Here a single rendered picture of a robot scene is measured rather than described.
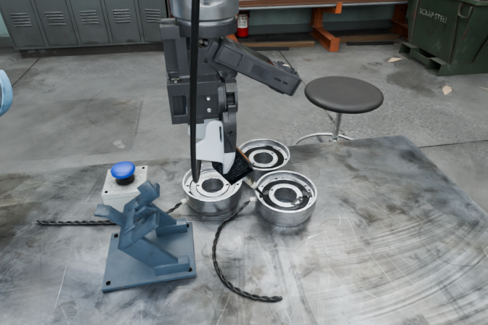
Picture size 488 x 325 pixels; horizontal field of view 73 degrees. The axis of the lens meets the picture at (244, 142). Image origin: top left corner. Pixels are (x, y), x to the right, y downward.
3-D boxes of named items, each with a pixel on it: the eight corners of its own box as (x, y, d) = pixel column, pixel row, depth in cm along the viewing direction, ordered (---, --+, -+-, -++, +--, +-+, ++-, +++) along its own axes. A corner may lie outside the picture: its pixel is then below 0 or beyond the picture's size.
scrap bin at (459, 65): (385, 47, 377) (402, -20, 338) (444, 44, 388) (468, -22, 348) (446, 85, 292) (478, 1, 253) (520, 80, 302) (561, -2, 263)
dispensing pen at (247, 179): (282, 201, 54) (221, 135, 44) (261, 214, 55) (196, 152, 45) (278, 191, 56) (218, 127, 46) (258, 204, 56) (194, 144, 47)
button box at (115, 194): (151, 183, 64) (147, 163, 61) (149, 210, 58) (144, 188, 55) (107, 188, 63) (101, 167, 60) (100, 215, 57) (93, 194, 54)
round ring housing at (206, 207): (224, 172, 67) (224, 155, 65) (253, 203, 59) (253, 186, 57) (175, 191, 62) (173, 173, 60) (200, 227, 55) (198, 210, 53)
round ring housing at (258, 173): (281, 191, 62) (282, 175, 60) (229, 179, 65) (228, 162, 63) (293, 159, 70) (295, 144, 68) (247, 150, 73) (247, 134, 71)
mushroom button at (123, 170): (140, 179, 61) (135, 157, 58) (138, 194, 58) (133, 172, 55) (118, 182, 60) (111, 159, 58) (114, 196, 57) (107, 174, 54)
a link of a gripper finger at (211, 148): (192, 175, 47) (186, 116, 43) (233, 170, 48) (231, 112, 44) (193, 188, 45) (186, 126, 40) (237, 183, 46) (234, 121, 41)
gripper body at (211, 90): (172, 102, 46) (160, 11, 39) (232, 97, 48) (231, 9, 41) (173, 130, 40) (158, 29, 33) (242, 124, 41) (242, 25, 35)
